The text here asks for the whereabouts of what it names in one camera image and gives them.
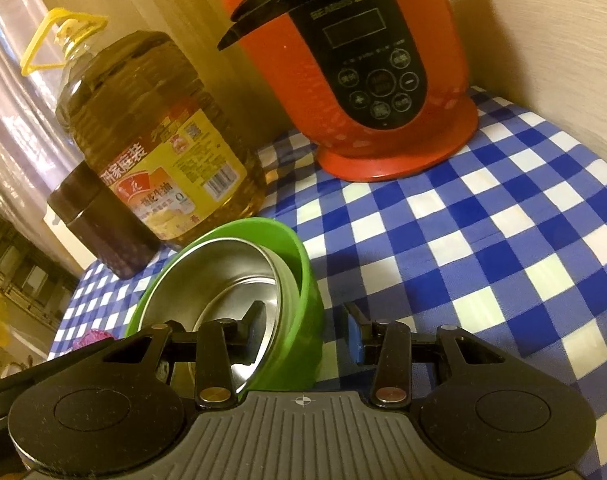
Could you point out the cooking oil bottle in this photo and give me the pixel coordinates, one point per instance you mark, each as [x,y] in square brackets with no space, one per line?
[133,110]

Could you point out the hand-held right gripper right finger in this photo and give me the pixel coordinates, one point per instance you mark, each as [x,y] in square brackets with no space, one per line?
[356,340]

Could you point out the stainless steel bowl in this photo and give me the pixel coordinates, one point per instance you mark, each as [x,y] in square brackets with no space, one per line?
[223,280]

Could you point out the blue white checkered tablecloth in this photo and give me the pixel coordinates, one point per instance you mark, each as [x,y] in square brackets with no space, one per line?
[458,260]

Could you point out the dark brown canister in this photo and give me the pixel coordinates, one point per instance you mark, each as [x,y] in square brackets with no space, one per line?
[98,230]

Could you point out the red electric pressure cooker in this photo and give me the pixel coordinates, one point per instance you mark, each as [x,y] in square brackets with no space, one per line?
[283,85]

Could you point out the small purple glass dish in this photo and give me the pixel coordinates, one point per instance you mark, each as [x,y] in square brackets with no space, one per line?
[90,339]

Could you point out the white box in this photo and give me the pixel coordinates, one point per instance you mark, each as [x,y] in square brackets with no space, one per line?
[53,222]

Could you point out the green plastic bowl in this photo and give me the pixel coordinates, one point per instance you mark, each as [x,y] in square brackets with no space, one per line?
[306,320]

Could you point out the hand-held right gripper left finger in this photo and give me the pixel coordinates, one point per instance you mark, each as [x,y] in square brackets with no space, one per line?
[256,330]

